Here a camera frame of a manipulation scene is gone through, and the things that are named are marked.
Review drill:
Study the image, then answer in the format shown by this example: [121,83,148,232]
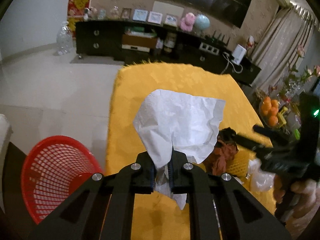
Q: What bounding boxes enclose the white foam net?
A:
[247,159,275,192]

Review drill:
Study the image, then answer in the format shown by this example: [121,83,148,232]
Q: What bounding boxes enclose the orange brown wrapper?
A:
[203,140,239,176]

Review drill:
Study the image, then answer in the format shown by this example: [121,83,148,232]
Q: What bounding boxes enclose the white tissue paper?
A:
[133,89,226,209]

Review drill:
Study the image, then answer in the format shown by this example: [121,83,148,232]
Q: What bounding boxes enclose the black bag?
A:
[217,127,236,144]

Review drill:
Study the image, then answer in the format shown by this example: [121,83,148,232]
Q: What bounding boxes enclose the person right hand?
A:
[273,175,319,221]

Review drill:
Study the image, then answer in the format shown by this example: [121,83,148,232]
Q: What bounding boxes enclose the yellow tablecloth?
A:
[105,63,271,239]

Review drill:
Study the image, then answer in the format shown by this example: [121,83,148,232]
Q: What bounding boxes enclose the bowl of oranges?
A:
[259,96,279,128]

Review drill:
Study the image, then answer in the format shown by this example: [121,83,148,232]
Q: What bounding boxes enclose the red plastic mesh basket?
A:
[21,135,103,224]

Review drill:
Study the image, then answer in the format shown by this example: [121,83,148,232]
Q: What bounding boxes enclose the pink artificial flowers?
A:
[268,44,320,98]

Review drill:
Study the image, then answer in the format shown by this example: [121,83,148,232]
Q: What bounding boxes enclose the beige curtain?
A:
[251,5,319,91]

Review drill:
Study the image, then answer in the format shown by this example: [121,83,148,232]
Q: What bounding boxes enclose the white router box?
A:
[232,44,247,65]

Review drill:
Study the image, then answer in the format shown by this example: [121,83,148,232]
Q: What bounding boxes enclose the white sofa armrest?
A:
[0,114,12,211]

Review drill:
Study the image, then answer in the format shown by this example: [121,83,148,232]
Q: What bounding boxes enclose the black wifi router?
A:
[205,30,230,47]

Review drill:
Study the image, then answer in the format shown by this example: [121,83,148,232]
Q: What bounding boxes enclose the light blue globe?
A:
[194,15,210,31]

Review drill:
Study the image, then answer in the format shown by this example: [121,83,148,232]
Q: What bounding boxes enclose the pink plush toy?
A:
[180,12,195,32]

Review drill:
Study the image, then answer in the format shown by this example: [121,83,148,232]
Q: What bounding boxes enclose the black tv cabinet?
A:
[75,20,261,86]

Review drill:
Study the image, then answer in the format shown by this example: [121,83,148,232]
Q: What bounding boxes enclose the clear large water bottle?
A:
[56,21,73,55]

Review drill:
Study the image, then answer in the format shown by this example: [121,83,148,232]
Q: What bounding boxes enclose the white cable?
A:
[220,52,244,75]

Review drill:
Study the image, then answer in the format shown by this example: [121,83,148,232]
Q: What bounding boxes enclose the white picture frame right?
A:
[164,14,178,28]

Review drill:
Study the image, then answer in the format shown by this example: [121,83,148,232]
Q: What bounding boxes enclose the white wall panel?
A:
[152,1,184,18]

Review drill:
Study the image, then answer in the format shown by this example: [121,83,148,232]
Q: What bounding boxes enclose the white picture frame pink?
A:
[148,11,163,24]

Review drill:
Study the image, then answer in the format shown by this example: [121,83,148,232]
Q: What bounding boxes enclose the brown small picture frame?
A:
[121,8,131,20]

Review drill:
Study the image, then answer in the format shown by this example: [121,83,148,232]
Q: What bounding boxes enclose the white picture frame blue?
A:
[132,9,149,22]

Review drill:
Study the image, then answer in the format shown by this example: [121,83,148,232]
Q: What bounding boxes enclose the red festive wall poster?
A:
[67,0,90,38]

